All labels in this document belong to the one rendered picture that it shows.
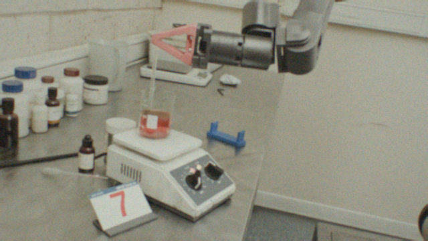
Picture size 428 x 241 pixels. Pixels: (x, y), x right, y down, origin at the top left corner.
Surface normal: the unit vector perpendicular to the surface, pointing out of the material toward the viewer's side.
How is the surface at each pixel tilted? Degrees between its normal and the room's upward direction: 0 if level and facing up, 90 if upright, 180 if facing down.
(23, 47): 90
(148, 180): 90
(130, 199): 40
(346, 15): 90
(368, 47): 90
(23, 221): 0
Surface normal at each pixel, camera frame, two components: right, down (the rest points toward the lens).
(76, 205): 0.14, -0.95
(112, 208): 0.58, -0.53
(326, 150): -0.21, 0.26
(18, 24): 0.97, 0.19
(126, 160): -0.54, 0.18
